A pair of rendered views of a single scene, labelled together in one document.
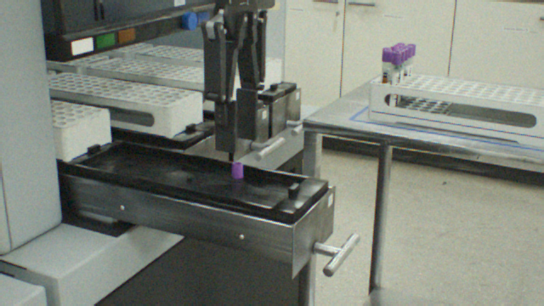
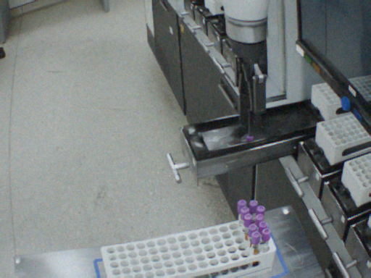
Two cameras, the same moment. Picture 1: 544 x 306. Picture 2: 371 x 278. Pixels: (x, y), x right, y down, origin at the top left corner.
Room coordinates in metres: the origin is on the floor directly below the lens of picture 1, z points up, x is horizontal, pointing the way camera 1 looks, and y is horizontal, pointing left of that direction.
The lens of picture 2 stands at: (1.50, -0.66, 1.57)
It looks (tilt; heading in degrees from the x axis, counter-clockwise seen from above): 38 degrees down; 142
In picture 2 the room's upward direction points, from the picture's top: 5 degrees counter-clockwise
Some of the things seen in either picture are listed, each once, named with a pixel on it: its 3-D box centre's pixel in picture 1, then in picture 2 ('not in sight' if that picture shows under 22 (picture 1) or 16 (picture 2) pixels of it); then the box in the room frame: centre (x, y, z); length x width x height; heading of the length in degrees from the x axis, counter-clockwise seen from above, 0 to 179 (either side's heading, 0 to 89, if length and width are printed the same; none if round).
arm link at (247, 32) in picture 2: not in sight; (247, 24); (0.83, 0.05, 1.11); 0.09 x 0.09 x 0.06
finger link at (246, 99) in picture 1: (246, 114); (255, 121); (0.86, 0.04, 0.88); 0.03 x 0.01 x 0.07; 65
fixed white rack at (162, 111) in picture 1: (113, 105); (367, 132); (1.06, 0.27, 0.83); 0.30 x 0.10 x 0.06; 65
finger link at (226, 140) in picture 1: (225, 125); (246, 107); (0.81, 0.06, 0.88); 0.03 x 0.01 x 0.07; 65
